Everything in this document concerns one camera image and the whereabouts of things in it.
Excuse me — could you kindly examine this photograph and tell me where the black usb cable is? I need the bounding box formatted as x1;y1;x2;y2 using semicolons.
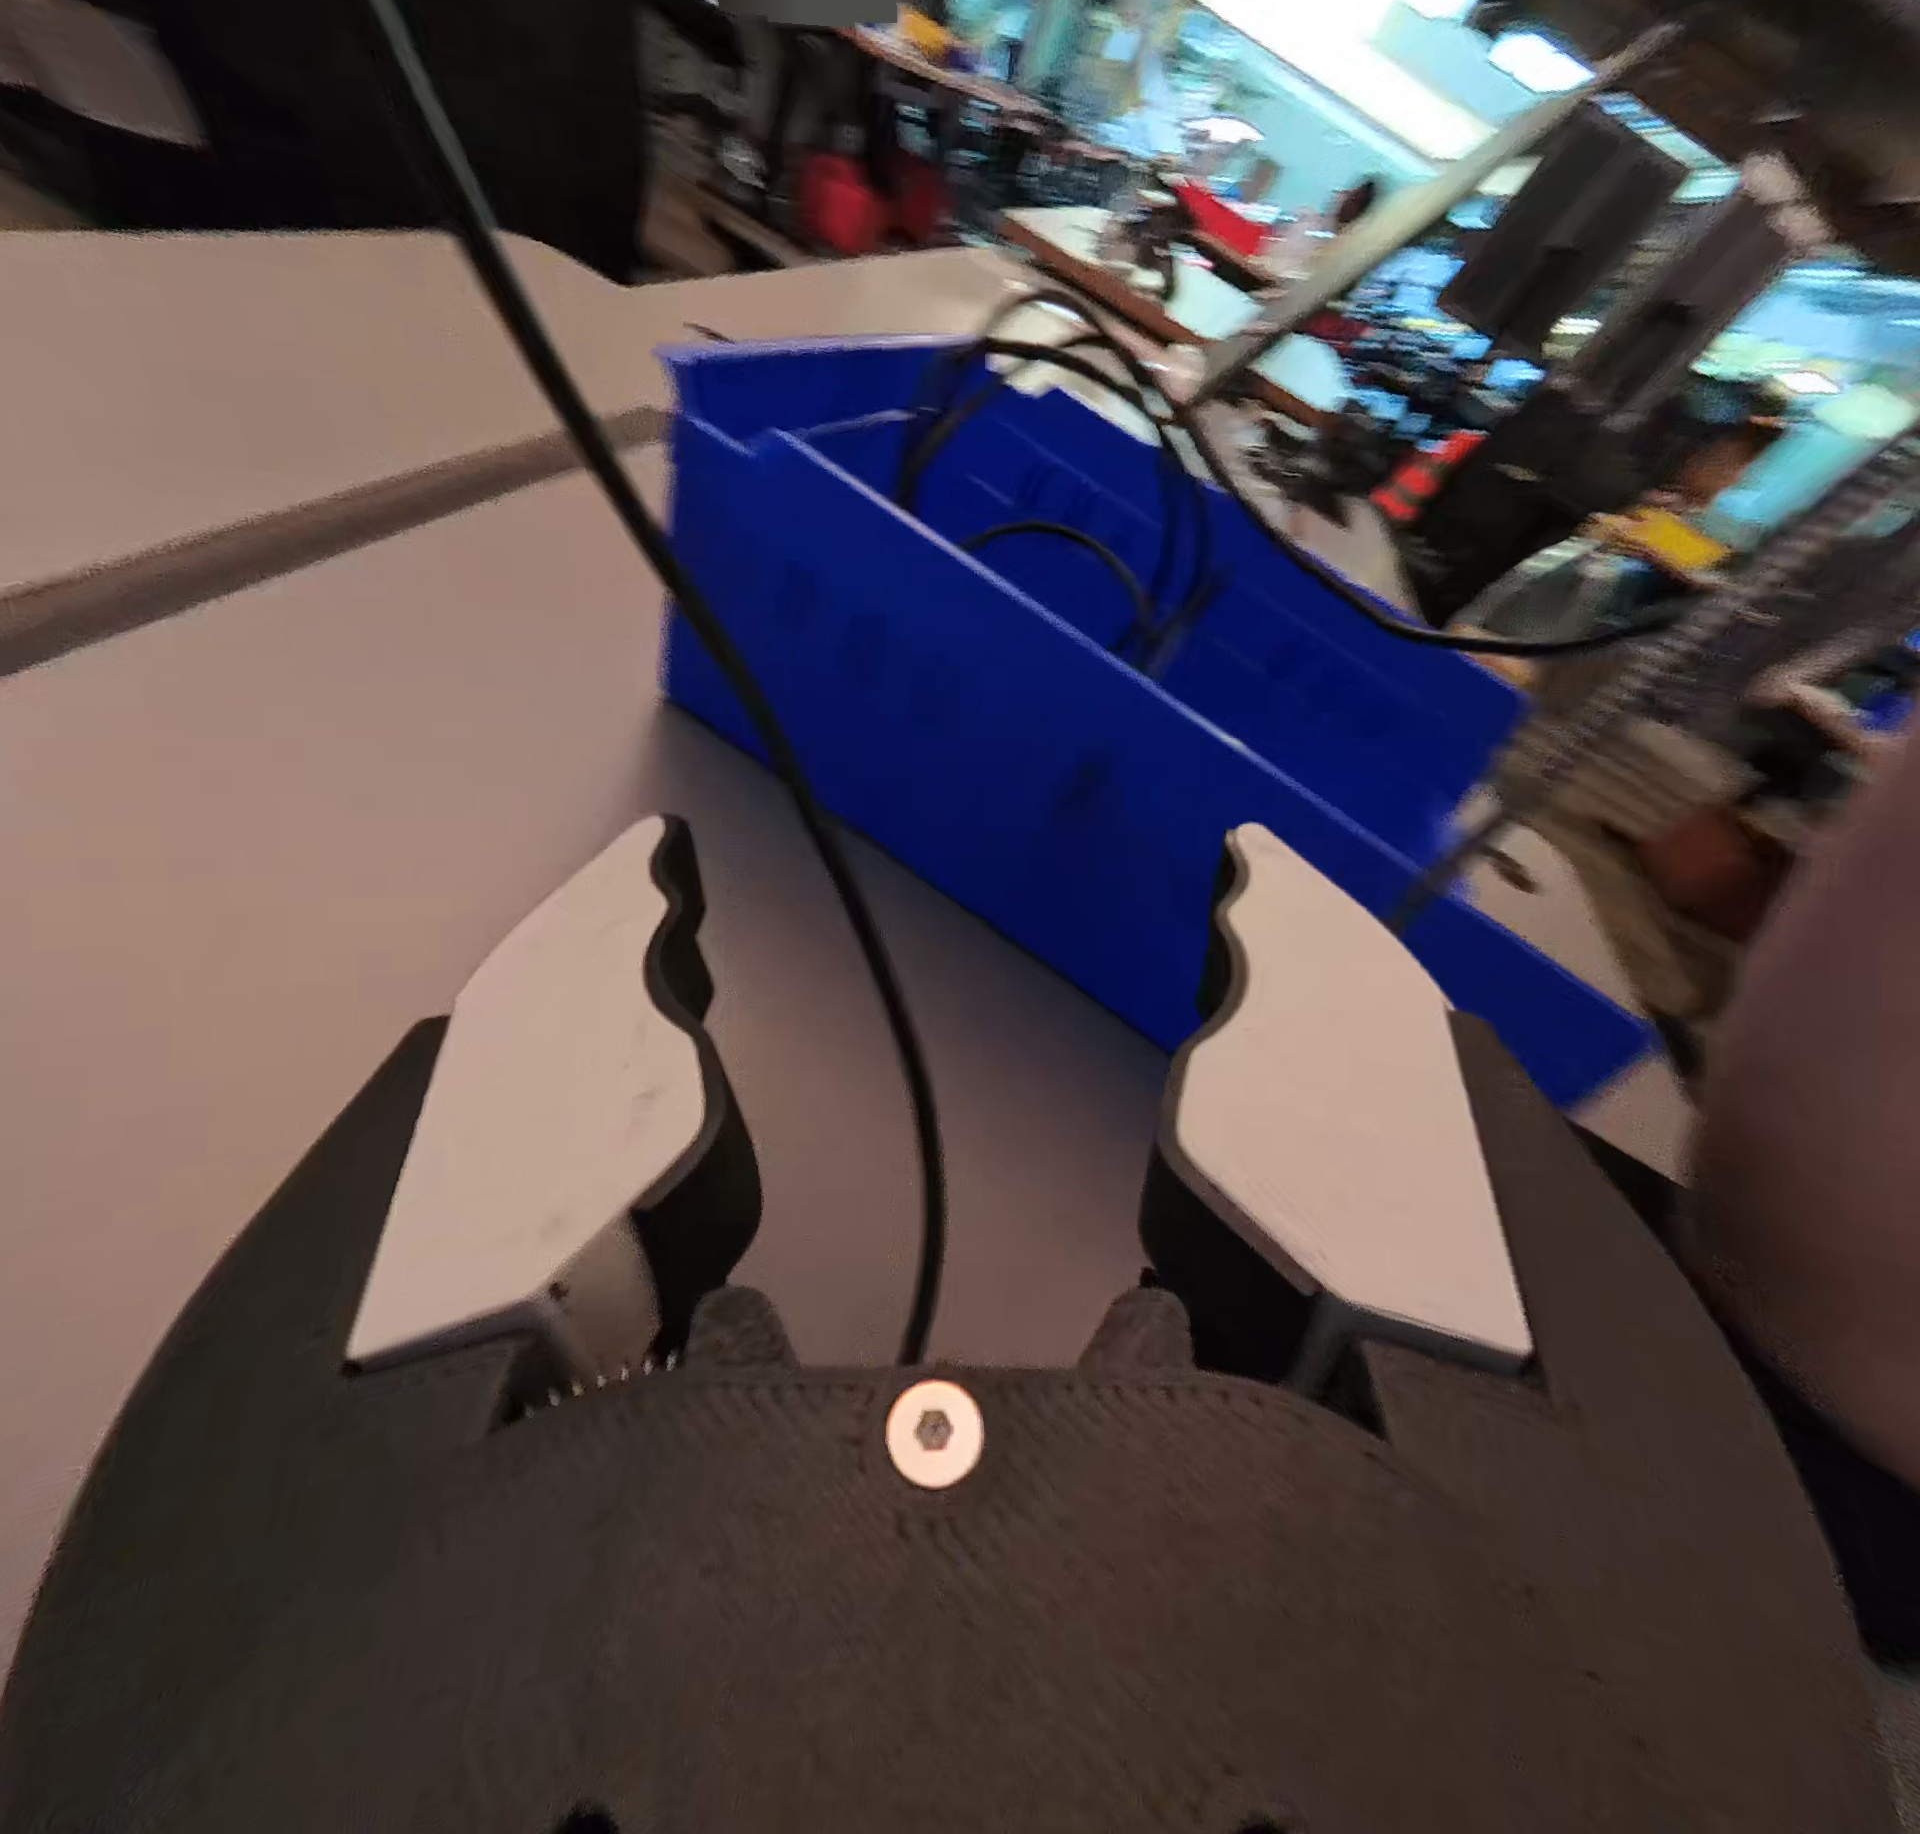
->
1177;409;1688;658

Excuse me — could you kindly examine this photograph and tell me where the blue plastic bin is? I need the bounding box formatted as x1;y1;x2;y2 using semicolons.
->
655;335;1659;1108

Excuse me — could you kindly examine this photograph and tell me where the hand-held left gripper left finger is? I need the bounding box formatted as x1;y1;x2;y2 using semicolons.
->
344;813;764;1377

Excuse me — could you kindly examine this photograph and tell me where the person's right forearm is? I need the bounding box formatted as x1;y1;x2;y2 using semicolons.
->
1693;754;1920;1492

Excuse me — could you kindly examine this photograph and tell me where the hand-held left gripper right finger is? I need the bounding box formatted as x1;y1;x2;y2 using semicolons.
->
1137;820;1538;1393

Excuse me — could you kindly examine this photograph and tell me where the black monitor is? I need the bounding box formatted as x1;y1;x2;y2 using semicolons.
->
1438;105;1693;359

